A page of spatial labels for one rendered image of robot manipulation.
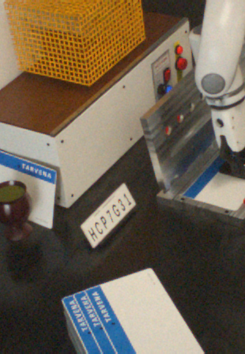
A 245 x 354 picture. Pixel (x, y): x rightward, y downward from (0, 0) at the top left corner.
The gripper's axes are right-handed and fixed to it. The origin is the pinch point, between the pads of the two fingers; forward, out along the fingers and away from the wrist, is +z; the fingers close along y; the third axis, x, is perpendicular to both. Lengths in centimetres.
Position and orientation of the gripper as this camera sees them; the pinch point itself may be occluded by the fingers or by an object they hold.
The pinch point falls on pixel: (244, 162)
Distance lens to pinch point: 209.9
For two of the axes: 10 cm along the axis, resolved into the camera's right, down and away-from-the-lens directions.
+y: 5.4, -5.4, 6.4
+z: 2.9, 8.4, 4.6
